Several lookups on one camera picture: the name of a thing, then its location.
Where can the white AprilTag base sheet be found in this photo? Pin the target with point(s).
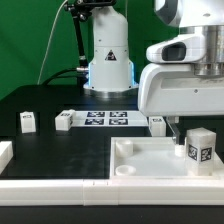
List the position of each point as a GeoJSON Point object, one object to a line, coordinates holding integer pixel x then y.
{"type": "Point", "coordinates": [109, 119]}

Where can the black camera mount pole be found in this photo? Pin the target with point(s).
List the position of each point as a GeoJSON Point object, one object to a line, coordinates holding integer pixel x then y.
{"type": "Point", "coordinates": [80, 11]}

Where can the white square tabletop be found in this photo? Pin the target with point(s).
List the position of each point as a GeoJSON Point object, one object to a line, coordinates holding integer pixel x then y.
{"type": "Point", "coordinates": [154, 158]}

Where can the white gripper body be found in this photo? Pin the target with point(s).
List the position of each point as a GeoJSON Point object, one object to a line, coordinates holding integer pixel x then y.
{"type": "Point", "coordinates": [174, 90]}

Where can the white U-shaped obstacle fence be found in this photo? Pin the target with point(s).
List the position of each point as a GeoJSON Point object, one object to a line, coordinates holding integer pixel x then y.
{"type": "Point", "coordinates": [112, 192]}

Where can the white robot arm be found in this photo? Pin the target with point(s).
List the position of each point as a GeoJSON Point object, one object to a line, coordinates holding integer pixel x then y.
{"type": "Point", "coordinates": [120, 47]}

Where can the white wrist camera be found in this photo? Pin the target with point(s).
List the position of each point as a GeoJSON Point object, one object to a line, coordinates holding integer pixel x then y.
{"type": "Point", "coordinates": [184, 48]}

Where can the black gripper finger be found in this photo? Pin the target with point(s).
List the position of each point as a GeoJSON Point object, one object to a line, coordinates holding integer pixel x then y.
{"type": "Point", "coordinates": [172, 122]}

